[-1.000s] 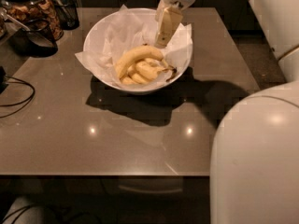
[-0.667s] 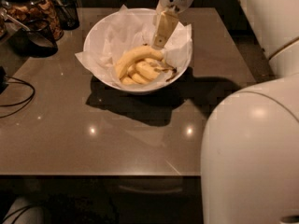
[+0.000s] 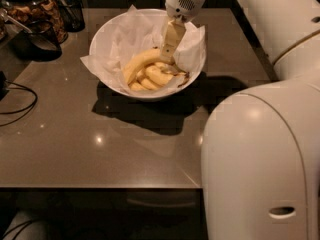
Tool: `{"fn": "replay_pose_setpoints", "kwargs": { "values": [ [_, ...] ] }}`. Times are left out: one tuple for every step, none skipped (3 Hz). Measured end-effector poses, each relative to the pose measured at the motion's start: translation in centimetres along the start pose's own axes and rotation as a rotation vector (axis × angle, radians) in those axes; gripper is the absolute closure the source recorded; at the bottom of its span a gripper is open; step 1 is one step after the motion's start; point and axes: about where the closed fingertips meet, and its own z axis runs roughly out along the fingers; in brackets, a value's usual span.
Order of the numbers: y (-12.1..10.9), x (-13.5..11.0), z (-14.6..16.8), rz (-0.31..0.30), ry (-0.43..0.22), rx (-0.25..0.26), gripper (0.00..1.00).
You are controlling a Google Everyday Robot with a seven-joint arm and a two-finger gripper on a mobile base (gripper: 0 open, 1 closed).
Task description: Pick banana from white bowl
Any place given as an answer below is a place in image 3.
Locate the glass jar with snacks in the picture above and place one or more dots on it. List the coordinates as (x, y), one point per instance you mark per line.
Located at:
(28, 11)

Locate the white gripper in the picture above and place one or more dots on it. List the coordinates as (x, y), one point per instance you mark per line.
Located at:
(182, 4)

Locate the grey chair seat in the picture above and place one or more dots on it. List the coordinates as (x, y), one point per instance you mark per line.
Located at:
(25, 226)

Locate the yellow banana bunch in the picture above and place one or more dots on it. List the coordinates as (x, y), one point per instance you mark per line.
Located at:
(156, 76)

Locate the white bowl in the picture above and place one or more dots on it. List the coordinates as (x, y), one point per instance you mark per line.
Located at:
(146, 94)

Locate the large yellow banana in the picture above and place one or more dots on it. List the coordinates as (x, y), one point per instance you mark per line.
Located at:
(142, 60)

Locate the metal spoon handle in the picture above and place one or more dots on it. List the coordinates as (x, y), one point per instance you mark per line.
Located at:
(6, 17)

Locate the black mesh cup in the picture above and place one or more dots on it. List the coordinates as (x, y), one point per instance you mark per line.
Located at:
(39, 45)

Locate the black mesh pen holder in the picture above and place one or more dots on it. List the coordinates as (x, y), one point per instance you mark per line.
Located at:
(72, 15)

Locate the white paper liner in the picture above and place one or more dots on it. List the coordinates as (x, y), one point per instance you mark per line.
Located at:
(133, 34)

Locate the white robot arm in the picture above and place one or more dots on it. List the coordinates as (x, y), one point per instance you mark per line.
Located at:
(260, 160)

